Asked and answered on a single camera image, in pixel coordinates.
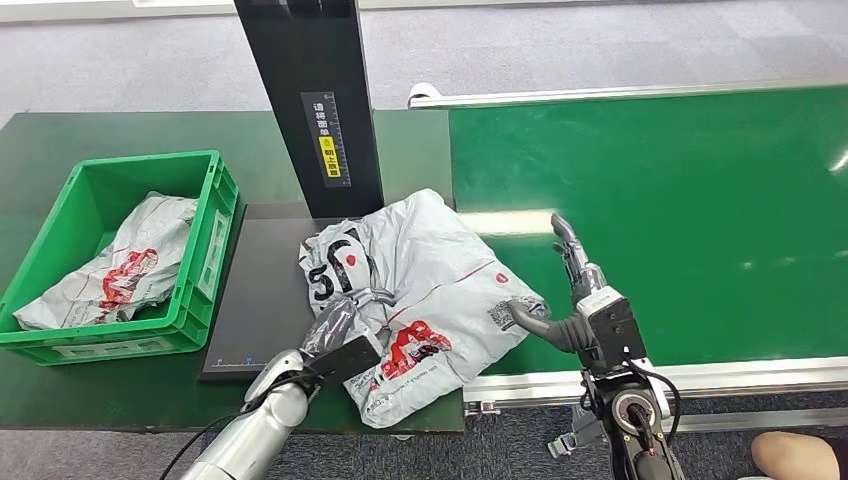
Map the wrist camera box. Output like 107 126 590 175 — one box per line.
574 286 649 376
307 334 384 388

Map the dark scanner platform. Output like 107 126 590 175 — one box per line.
198 198 458 386

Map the person's knee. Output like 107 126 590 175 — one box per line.
750 431 848 480

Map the large grey printed package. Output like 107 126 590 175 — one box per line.
298 188 551 431

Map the black inbound machine column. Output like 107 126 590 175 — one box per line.
233 0 386 221

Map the small grey printed package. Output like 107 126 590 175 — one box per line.
13 192 200 332

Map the green plastic crate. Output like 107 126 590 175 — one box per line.
0 150 240 368

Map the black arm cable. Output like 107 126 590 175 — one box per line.
622 357 683 446
158 370 321 480

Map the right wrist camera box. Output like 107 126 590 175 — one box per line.
574 286 649 376

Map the yellow and grey column label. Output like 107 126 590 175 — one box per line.
299 91 353 189

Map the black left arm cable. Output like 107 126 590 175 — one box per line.
158 370 321 480

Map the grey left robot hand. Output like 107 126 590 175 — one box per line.
301 286 397 360

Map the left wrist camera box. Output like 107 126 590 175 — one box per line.
307 334 384 388

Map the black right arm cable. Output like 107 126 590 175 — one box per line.
622 357 683 446

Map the green conveyor belt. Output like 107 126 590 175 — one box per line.
449 84 848 378

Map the aluminium conveyor frame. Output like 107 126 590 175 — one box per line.
407 79 848 436

